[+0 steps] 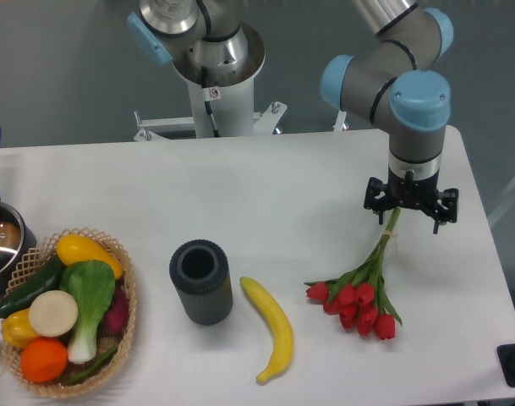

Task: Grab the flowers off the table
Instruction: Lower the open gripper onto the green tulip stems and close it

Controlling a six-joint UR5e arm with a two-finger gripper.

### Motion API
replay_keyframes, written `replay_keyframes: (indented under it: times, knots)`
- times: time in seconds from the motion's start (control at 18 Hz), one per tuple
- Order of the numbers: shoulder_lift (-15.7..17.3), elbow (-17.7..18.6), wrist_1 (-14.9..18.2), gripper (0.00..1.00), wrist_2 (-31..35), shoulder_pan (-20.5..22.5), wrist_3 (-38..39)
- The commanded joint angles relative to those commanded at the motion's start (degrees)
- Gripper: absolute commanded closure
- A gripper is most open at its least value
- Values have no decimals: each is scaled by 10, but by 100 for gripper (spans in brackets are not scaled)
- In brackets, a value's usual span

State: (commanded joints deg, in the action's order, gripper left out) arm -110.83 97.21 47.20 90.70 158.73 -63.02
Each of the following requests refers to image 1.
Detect yellow squash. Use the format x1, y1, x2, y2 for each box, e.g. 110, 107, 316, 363
56, 234, 124, 280

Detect red tulip bouquet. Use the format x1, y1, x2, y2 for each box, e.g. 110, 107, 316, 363
305, 208, 403, 340

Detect black cable on pedestal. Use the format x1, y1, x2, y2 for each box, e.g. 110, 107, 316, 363
200, 65, 222, 139

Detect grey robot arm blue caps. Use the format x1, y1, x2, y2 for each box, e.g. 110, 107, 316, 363
127, 1, 458, 225

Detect yellow banana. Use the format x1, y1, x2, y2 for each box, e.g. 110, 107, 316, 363
239, 277, 294, 385

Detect black device at table edge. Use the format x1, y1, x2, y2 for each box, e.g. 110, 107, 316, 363
496, 343, 515, 387

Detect orange fruit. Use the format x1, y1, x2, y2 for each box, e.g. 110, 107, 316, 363
19, 337, 68, 383

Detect dark grey ribbed vase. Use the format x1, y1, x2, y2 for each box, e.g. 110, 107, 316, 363
169, 239, 233, 326

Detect green chili pepper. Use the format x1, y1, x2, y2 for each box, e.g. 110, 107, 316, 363
62, 346, 118, 386

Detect yellow bell pepper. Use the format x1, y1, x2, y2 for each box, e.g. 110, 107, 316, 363
2, 309, 40, 348

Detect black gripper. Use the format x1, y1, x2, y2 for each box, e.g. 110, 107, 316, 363
364, 169, 458, 234

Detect purple sweet potato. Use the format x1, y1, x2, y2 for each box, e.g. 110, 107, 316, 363
101, 286, 129, 333

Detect green bok choy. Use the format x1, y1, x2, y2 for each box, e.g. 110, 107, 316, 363
60, 260, 116, 365

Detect white round radish slice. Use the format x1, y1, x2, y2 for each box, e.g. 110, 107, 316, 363
29, 290, 79, 337

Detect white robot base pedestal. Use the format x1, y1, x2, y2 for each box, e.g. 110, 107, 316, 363
134, 23, 288, 141

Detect woven wicker basket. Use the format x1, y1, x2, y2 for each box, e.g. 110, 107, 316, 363
3, 228, 137, 399

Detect green cucumber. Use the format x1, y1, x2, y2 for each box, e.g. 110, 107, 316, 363
0, 255, 66, 319

